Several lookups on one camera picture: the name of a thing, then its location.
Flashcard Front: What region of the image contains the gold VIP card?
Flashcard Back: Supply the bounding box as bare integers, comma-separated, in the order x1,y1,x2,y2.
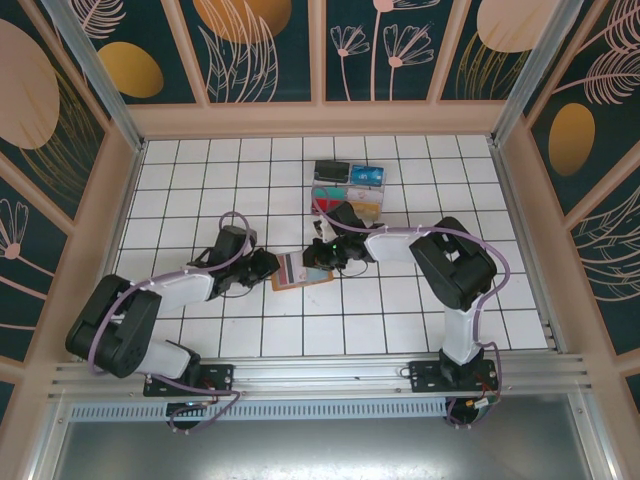
351,201,384,220

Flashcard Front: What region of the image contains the pink striped card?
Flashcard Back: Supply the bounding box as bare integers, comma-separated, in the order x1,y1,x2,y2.
276,253,308,289

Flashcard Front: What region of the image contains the white pink card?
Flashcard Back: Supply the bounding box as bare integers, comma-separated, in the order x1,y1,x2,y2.
346,186,385,204

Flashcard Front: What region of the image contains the clear acrylic card organizer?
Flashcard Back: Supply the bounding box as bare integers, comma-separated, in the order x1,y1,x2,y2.
309,158,390,222

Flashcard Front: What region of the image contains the blue card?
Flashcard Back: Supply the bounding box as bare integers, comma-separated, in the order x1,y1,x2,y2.
349,163,387,187

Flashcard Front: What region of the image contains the black card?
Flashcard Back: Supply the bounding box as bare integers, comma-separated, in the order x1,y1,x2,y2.
315,159,350,182

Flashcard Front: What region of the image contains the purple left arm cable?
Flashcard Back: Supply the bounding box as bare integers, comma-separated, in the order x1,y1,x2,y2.
87,211,254,435

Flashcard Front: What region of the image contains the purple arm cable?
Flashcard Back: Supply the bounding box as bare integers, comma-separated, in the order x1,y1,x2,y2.
87,211,254,435
312,197,512,431

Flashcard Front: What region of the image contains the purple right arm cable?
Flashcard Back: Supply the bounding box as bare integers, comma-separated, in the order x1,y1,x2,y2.
312,197,512,431

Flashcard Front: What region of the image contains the aluminium mounting rail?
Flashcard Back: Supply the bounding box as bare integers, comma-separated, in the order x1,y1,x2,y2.
47,352,596,401

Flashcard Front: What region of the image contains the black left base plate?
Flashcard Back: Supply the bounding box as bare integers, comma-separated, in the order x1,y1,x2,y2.
143,363,235,398

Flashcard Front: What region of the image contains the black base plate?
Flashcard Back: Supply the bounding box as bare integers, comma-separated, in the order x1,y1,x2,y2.
408,359,501,394
143,363,235,398

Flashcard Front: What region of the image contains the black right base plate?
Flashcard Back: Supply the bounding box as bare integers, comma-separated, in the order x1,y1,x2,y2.
408,359,501,394

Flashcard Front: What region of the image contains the grey slotted cable duct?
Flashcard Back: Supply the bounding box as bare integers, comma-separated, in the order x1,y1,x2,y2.
69,399,451,422

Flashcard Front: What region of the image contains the aluminium side rail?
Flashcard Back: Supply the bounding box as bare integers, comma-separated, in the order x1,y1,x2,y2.
487,142,569,354

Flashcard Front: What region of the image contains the aluminium frame post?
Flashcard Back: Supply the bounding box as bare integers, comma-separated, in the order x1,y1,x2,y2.
47,0,147,154
488,0,576,147

